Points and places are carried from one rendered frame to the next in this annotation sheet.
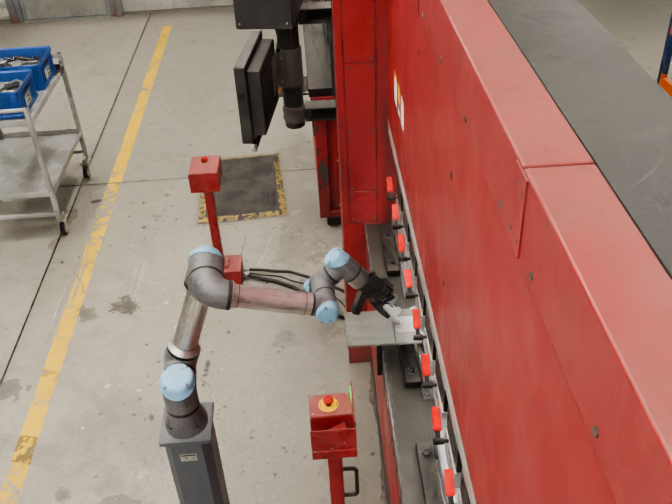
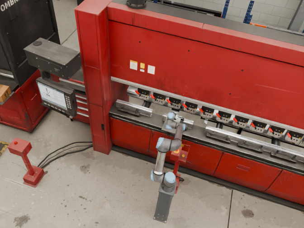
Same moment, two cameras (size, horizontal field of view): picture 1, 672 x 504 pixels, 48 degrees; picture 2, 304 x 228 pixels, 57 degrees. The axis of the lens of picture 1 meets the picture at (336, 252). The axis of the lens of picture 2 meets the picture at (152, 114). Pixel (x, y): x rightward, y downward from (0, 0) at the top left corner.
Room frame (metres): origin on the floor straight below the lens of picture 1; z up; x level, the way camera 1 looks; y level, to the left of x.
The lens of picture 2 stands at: (1.72, 2.15, 3.63)
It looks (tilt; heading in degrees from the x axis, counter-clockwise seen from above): 47 degrees down; 285
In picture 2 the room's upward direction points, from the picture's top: 6 degrees clockwise
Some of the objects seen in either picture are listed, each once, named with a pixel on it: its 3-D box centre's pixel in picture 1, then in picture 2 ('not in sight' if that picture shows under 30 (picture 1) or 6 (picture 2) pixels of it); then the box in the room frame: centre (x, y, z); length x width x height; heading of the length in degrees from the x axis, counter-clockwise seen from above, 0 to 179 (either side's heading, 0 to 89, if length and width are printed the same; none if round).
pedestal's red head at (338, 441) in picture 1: (332, 419); (179, 152); (1.85, 0.05, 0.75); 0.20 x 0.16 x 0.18; 2
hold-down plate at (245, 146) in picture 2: not in sight; (249, 147); (1.05, -0.25, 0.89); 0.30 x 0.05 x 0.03; 1
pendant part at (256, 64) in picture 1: (259, 86); (59, 96); (3.27, 0.31, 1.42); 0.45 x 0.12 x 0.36; 173
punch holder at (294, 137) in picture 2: not in sight; (293, 134); (0.68, -0.32, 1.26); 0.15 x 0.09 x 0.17; 1
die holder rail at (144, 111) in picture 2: (404, 252); (134, 108); (2.60, -0.29, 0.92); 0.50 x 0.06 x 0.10; 1
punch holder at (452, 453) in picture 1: (466, 447); (240, 119); (1.28, -0.31, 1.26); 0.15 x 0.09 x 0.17; 1
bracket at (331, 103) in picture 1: (330, 123); (70, 92); (3.35, -0.01, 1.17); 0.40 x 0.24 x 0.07; 1
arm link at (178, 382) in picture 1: (179, 387); (168, 178); (1.86, 0.56, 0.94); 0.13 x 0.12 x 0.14; 6
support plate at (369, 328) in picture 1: (382, 327); (171, 124); (2.05, -0.15, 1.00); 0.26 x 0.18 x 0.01; 91
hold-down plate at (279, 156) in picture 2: not in sight; (282, 157); (0.65, -0.26, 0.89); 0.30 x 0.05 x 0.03; 1
